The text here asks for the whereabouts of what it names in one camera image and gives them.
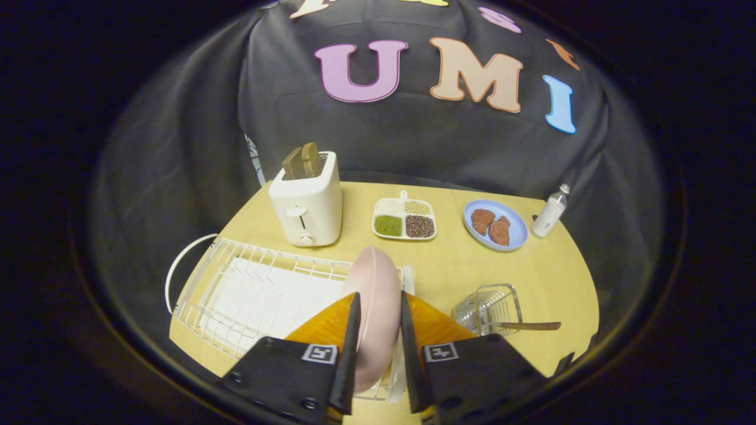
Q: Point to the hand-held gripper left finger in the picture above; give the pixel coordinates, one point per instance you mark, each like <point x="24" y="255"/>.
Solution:
<point x="352" y="330"/>

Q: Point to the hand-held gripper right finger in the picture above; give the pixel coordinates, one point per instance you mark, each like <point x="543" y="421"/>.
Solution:
<point x="409" y="336"/>

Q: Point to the black backdrop cloth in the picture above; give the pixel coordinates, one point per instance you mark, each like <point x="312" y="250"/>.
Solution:
<point x="413" y="130"/>

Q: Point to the small white bottle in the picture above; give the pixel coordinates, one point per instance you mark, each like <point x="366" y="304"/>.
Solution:
<point x="549" y="213"/>

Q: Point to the brown meat piece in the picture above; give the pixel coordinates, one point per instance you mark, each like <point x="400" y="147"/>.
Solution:
<point x="500" y="230"/>
<point x="482" y="220"/>

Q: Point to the pink plate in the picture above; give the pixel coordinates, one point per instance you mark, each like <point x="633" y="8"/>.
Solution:
<point x="378" y="307"/>

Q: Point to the brown toast slice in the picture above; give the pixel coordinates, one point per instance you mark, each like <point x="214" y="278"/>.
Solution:
<point x="292" y="164"/>
<point x="312" y="158"/>

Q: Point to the white toaster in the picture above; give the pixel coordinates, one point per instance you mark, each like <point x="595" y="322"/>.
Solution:
<point x="307" y="206"/>

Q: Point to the blue plate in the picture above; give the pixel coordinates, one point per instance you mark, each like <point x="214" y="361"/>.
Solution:
<point x="514" y="233"/>

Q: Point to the white divided tray with beans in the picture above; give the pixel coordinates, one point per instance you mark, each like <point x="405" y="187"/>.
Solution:
<point x="405" y="219"/>

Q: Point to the wooden spoon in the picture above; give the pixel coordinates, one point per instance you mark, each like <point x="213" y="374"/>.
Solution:
<point x="531" y="325"/>

